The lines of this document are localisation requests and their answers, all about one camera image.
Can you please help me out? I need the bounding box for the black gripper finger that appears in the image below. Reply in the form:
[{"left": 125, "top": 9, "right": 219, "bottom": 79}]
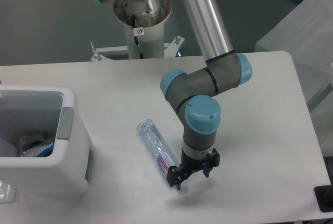
[
  {"left": 202, "top": 148, "right": 220, "bottom": 178},
  {"left": 166, "top": 165, "right": 190, "bottom": 191}
]

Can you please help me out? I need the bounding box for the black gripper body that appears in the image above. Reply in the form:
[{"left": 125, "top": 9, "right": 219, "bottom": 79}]
[{"left": 181, "top": 150, "right": 212, "bottom": 178}]

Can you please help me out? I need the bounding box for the clear plastic water bottle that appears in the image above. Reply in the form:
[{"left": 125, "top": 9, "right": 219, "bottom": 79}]
[{"left": 136, "top": 119, "right": 180, "bottom": 178}]

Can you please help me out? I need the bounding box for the blue snack wrapper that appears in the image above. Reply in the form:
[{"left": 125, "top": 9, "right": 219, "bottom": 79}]
[{"left": 19, "top": 137, "right": 55, "bottom": 157}]

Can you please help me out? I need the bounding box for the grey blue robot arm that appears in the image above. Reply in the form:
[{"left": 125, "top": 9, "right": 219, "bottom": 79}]
[{"left": 91, "top": 0, "right": 252, "bottom": 188}]

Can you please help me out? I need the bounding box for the white trash can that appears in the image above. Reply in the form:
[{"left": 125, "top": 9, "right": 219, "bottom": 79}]
[{"left": 1, "top": 85, "right": 94, "bottom": 193}]

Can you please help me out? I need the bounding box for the black device at edge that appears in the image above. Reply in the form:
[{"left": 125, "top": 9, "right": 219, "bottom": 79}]
[{"left": 314, "top": 185, "right": 332, "bottom": 213}]

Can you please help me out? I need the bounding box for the white side table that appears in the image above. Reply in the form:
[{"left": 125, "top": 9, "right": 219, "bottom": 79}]
[{"left": 255, "top": 0, "right": 332, "bottom": 157}]

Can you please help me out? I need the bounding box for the clear plastic item bottom left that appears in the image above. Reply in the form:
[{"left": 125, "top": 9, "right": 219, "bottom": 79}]
[{"left": 0, "top": 181, "right": 17, "bottom": 204}]

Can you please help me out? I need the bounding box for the white pedestal base frame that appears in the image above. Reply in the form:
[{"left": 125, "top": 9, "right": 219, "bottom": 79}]
[{"left": 90, "top": 35, "right": 185, "bottom": 61}]

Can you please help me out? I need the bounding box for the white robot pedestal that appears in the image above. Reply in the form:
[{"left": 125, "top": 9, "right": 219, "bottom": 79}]
[{"left": 123, "top": 22, "right": 164, "bottom": 59}]

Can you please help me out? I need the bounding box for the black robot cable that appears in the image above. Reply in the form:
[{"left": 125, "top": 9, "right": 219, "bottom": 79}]
[{"left": 131, "top": 14, "right": 145, "bottom": 59}]

